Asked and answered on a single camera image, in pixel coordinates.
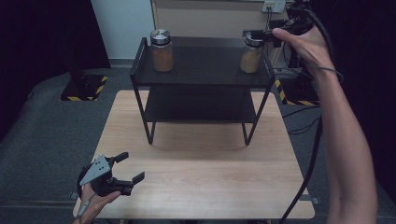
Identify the grey wrist strap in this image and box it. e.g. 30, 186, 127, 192
298, 62, 345, 84
77, 194, 96, 218

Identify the black curtain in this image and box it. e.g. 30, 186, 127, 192
0, 0, 111, 144
288, 0, 396, 203

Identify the black stand striped base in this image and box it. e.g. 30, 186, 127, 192
60, 69, 109, 102
274, 66, 321, 106

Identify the beige wooden cabinet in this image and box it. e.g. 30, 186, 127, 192
150, 0, 300, 66

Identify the glass jar orange powder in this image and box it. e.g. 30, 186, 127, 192
149, 28, 175, 73

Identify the white wall outlet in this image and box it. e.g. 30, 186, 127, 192
261, 0, 287, 14

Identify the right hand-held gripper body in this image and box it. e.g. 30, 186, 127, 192
268, 0, 316, 36

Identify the black floor cable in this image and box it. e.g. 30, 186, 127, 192
281, 105, 320, 119
288, 115, 321, 135

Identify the person's right hand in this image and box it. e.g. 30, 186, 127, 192
272, 25, 335, 77

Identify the thick black gripper cable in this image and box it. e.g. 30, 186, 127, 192
278, 7, 335, 224

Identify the glass jar yellow powder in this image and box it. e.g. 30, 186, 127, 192
239, 32, 265, 75

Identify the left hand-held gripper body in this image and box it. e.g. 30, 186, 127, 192
79, 153, 132, 198

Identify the black plugged-in cable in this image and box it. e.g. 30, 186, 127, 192
264, 7, 274, 31

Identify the black two-tier shelf rack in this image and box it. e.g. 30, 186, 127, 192
129, 36, 276, 147

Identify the person's left hand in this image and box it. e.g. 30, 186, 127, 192
74, 183, 121, 224

